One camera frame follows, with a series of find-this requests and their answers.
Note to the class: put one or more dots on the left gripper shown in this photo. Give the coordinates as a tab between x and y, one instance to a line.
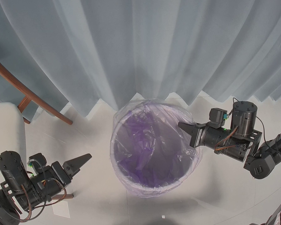
46	186

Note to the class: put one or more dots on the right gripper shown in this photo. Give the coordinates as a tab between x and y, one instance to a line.
212	137

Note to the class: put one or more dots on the purple plastic bag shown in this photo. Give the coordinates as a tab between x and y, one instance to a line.
142	135

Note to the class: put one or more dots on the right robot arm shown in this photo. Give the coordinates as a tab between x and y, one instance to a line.
244	118

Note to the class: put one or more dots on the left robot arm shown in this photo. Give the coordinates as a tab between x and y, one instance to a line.
9	165

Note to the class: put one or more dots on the white trash bin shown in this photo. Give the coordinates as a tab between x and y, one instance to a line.
112	149

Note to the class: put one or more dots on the cream wooden chair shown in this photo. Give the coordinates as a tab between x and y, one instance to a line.
7	130

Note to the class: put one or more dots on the blue-green curtain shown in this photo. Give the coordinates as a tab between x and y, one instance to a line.
140	31

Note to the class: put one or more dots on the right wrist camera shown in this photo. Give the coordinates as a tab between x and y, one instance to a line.
216	116

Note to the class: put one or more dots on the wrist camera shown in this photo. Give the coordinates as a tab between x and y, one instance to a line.
216	116
37	159

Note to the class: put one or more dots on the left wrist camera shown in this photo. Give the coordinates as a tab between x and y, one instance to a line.
37	159

